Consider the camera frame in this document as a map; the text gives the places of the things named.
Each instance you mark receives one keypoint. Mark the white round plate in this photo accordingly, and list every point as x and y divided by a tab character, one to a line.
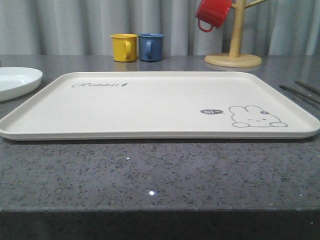
18	81

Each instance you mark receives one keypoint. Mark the silver metal chopsticks pair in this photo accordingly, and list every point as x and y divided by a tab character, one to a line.
309	87

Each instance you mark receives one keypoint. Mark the silver metal fork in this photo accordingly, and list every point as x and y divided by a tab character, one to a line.
290	89

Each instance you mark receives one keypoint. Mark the cream rabbit serving tray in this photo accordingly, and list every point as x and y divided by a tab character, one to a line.
158	105

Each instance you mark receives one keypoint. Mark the blue enamel mug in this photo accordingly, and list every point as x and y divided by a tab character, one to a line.
150	46

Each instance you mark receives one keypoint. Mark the yellow enamel mug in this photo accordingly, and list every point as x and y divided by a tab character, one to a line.
124	47

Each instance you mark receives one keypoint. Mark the wooden mug tree stand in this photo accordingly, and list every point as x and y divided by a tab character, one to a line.
234	58

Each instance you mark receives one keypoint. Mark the red enamel mug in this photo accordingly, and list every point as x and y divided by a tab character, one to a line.
212	12

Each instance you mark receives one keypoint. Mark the grey pleated curtain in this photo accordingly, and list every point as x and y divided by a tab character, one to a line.
84	27

